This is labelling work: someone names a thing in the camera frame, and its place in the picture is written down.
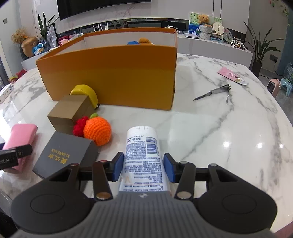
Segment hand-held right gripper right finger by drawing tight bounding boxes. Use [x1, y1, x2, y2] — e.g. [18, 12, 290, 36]
[163, 153, 238, 200]

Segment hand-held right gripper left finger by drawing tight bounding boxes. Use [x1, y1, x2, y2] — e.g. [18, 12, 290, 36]
[46, 151, 124, 201]

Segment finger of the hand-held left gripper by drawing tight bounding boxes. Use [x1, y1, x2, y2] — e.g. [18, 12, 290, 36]
[2, 145, 33, 159]

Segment pink case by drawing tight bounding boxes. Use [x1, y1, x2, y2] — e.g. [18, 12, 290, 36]
[2, 124, 38, 174]

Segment white tube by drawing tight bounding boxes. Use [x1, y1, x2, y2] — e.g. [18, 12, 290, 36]
[119, 125, 172, 197]

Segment dark grey gift box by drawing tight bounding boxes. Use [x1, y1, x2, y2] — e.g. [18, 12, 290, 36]
[32, 131, 99, 180]

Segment orange crochet ball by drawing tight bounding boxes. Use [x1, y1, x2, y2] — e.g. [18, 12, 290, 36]
[83, 113, 112, 146]

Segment brown cardboard box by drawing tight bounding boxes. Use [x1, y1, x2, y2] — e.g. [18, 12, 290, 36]
[47, 94, 93, 133]

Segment yellow tape measure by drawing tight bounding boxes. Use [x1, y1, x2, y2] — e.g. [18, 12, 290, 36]
[70, 84, 101, 109]

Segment orange cardboard box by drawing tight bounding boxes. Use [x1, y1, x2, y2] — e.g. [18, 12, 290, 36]
[35, 28, 178, 111]

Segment teddy bear with blue hat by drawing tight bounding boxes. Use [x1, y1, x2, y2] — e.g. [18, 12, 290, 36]
[127, 37, 156, 46]

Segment red crochet berries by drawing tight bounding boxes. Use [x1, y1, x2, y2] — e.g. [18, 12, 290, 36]
[73, 116, 89, 138]

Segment white carton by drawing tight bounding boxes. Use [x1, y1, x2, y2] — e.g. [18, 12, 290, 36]
[0, 83, 14, 104]

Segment metal nail clipper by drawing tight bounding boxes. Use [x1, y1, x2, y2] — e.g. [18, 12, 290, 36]
[193, 84, 231, 104]

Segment blue snack packets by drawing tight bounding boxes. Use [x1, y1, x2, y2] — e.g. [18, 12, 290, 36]
[32, 42, 45, 55]

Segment gold vase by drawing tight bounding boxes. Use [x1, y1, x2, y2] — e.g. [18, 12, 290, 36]
[21, 37, 39, 57]

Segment pink card packet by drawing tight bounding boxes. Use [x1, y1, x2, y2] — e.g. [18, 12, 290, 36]
[217, 67, 249, 85]

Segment dried flowers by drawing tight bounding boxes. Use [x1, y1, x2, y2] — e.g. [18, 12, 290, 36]
[11, 27, 29, 44]

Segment green plant in glass vase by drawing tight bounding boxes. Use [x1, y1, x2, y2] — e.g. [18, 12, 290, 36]
[38, 12, 59, 49]

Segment white marble cabinet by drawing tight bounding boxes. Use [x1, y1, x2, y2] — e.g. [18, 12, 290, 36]
[22, 19, 253, 69]

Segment pink heater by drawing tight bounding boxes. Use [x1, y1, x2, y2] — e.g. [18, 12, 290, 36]
[267, 78, 281, 95]

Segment white router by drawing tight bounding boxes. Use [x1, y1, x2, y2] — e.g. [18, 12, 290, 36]
[93, 22, 110, 32]

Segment cow figurines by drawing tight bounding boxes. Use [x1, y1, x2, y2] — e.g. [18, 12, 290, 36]
[231, 38, 249, 49]

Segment green stool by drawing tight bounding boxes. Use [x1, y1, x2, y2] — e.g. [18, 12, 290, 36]
[280, 78, 293, 94]

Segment decorated plate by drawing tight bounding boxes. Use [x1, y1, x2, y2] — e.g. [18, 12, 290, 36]
[223, 29, 233, 43]

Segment potted plant in black pot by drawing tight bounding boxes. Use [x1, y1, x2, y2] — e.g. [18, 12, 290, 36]
[243, 21, 285, 77]

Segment green blue painting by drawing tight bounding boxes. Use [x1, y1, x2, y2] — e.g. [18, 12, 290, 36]
[189, 12, 222, 35]

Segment round white fan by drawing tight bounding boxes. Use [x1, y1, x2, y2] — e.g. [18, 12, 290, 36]
[213, 22, 224, 38]

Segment black television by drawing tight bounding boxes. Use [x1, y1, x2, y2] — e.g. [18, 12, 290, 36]
[56, 0, 152, 21]

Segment hanging green leaves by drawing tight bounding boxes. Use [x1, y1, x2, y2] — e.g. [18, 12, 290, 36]
[271, 0, 290, 16]

